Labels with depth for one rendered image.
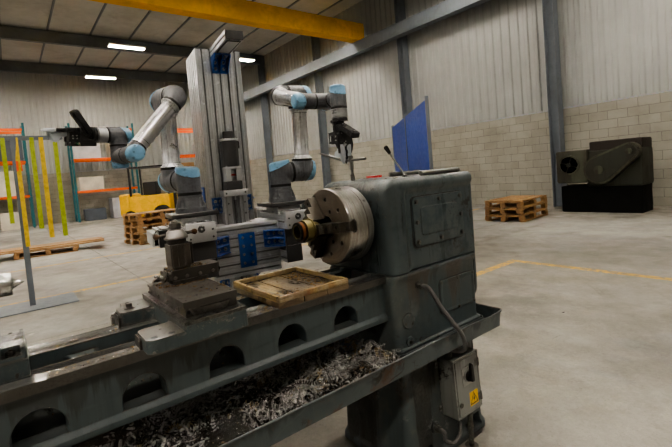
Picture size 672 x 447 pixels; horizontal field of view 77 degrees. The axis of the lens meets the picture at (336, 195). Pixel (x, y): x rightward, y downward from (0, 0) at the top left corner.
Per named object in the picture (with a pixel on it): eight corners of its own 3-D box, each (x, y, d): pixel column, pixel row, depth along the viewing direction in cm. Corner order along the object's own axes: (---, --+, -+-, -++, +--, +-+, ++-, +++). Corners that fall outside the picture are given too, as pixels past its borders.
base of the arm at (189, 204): (173, 213, 216) (171, 193, 215) (203, 209, 223) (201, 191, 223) (178, 214, 203) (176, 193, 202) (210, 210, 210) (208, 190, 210)
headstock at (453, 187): (407, 243, 240) (402, 174, 238) (481, 251, 203) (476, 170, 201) (323, 263, 204) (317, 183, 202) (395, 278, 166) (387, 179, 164)
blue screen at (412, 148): (383, 220, 1062) (376, 127, 1050) (415, 217, 1062) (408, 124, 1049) (411, 250, 651) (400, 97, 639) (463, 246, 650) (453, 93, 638)
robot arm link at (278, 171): (267, 185, 239) (264, 161, 239) (289, 183, 246) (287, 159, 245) (274, 184, 229) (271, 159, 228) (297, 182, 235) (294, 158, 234)
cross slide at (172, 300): (190, 282, 162) (189, 270, 161) (238, 304, 128) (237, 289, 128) (144, 293, 151) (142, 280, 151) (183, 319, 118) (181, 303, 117)
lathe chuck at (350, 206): (319, 248, 194) (322, 181, 187) (366, 271, 170) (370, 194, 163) (303, 251, 188) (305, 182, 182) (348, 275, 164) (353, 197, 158)
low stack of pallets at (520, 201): (511, 213, 986) (510, 195, 983) (549, 214, 921) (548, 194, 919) (483, 221, 904) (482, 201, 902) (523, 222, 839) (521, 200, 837)
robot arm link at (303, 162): (286, 181, 245) (280, 86, 239) (310, 179, 252) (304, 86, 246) (294, 183, 235) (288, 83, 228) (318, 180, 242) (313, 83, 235)
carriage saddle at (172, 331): (196, 296, 163) (194, 281, 163) (251, 324, 127) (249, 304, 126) (110, 317, 145) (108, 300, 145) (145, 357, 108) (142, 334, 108)
